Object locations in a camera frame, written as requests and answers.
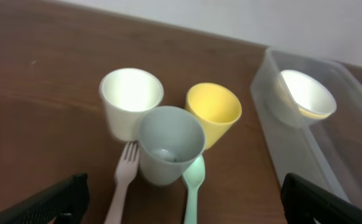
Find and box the yellow cup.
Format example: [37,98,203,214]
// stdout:
[185,83,242,149]

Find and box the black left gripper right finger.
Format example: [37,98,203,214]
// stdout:
[281,173,362,224]

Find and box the white bowl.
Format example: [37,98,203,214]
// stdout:
[267,70,337,128]

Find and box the white cup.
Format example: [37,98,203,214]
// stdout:
[99,68,164,141]

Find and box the mint green plastic spoon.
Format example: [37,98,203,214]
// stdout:
[182,155,205,224]

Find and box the grey cup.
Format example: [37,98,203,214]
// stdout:
[137,106,206,186]

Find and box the clear plastic container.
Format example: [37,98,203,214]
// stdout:
[251,48,362,209]

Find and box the yellow bowl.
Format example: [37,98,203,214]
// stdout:
[298,106,331,119]

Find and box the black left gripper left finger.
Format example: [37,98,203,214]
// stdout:
[0,173,90,224]

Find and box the pink plastic fork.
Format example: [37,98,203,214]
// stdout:
[104,142,139,224]

